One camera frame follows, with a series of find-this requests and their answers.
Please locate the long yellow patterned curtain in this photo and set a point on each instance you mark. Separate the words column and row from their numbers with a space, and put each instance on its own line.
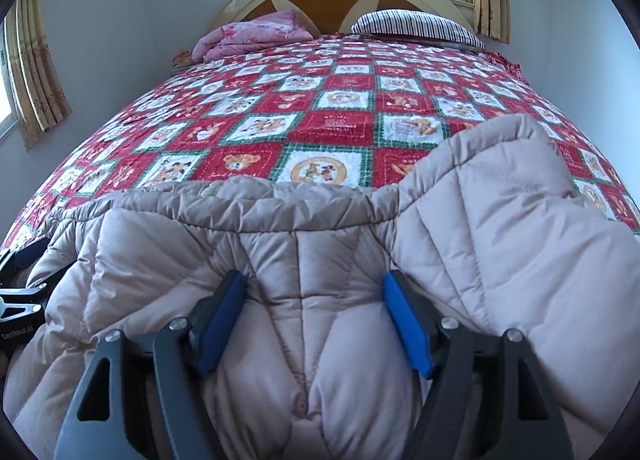
column 42, row 85

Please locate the pink folded blanket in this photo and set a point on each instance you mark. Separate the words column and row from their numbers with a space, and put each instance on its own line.
column 250, row 33

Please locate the striped pillow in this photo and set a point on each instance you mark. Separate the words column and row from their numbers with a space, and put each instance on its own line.
column 415, row 25

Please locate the red patterned cloth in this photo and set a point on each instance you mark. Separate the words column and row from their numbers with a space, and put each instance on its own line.
column 182, row 58

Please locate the bed with red patchwork quilt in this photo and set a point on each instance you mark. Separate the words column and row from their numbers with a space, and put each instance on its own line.
column 330, row 125

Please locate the side window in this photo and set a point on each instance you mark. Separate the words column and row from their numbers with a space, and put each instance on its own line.
column 6, row 105

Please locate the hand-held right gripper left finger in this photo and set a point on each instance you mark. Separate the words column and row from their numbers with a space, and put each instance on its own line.
column 222, row 325

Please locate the beige quilted puffer jacket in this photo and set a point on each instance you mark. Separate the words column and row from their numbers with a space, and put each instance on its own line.
column 320, row 290

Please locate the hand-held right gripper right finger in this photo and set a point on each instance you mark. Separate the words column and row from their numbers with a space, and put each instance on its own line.
column 405, row 325

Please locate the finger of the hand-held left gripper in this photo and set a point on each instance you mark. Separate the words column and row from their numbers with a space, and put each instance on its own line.
column 32, row 254

